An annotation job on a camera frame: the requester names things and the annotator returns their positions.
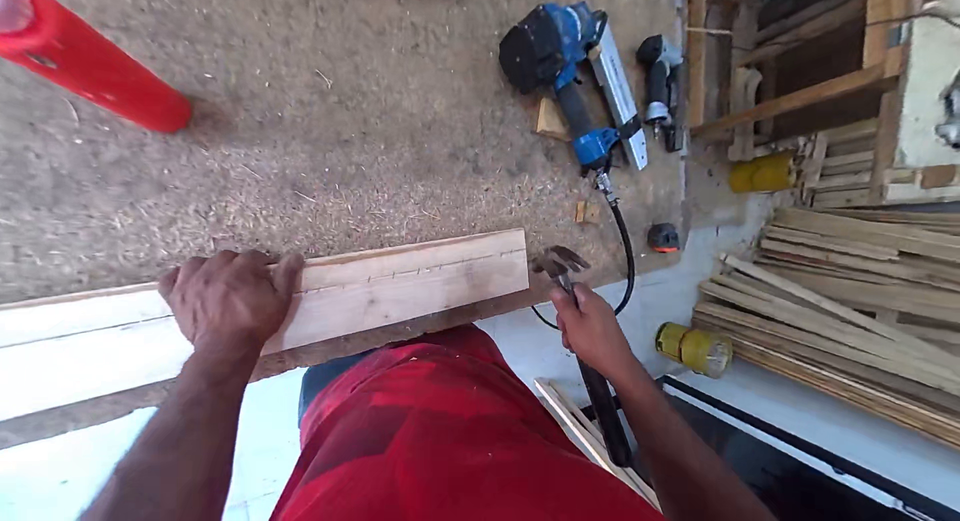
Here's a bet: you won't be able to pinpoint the person's legs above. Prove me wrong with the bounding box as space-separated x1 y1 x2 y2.
297 347 380 434

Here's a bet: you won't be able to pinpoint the person's body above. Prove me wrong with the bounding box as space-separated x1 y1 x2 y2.
269 324 667 521

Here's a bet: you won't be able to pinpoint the black orange tape measure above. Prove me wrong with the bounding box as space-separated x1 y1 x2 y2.
647 222 681 254

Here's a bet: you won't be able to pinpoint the person's right forearm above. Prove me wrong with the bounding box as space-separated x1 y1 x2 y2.
613 362 778 521

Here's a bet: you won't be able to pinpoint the red cylinder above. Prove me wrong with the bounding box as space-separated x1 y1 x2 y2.
0 0 193 134

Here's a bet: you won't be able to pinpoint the small grey black nail gun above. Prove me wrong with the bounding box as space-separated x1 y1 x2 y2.
636 34 684 153

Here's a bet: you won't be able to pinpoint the person's left hand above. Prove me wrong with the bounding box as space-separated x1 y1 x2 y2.
158 249 306 351

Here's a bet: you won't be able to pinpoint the claw hammer with black handle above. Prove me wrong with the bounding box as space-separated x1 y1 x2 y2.
534 245 633 469

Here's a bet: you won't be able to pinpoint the black panel with metal frame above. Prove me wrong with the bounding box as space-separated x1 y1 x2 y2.
657 375 954 521

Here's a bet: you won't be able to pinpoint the pile of wooden strips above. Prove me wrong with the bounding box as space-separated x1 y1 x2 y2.
691 206 960 449

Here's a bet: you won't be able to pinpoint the blue and black nail gun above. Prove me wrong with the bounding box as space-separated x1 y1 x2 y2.
499 1 648 177

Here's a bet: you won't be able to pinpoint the long light wooden plank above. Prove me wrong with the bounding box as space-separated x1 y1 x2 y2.
0 228 531 422

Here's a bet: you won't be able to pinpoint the wooden frame shelf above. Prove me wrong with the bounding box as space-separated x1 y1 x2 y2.
686 0 960 209

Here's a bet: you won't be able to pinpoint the person's right hand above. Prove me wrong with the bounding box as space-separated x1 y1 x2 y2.
549 282 636 384

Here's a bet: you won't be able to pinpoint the bundle of thin wooden battens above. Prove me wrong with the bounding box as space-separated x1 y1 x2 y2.
533 377 663 512

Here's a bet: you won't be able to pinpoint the black air hose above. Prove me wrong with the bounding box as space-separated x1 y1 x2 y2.
531 172 636 332

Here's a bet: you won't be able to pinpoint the wooden block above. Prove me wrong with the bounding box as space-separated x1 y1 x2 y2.
534 96 574 143

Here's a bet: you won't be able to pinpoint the person's left forearm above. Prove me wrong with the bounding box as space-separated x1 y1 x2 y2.
78 344 264 521

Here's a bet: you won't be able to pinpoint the yellow container with clear end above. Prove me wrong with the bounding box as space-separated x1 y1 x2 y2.
655 322 734 380

